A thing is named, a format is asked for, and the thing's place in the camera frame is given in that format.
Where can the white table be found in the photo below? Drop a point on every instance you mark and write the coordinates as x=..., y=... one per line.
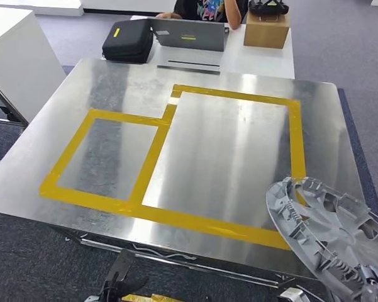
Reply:
x=258, y=62

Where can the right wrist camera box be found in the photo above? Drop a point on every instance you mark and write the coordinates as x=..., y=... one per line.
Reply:
x=293, y=296

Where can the white desk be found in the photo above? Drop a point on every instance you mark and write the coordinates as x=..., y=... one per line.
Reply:
x=22, y=62

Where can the grey laptop computer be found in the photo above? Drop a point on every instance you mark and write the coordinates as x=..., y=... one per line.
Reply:
x=188, y=35

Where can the person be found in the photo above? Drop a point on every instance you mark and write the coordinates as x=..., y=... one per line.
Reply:
x=213, y=8

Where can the yellow floor tape strip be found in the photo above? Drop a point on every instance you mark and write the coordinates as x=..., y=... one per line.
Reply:
x=145, y=298

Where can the steel top workbench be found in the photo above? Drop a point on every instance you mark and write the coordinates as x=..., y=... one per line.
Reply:
x=207, y=166

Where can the black zipped carry case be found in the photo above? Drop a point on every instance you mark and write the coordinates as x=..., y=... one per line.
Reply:
x=129, y=41

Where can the brown cardboard box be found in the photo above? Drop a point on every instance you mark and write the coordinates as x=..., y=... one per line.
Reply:
x=265, y=33

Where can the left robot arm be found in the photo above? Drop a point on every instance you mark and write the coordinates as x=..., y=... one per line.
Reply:
x=93, y=299

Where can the grey plastic wheel hubcap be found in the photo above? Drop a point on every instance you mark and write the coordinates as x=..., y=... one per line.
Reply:
x=333, y=241

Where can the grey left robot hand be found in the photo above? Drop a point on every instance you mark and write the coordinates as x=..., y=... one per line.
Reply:
x=119, y=287

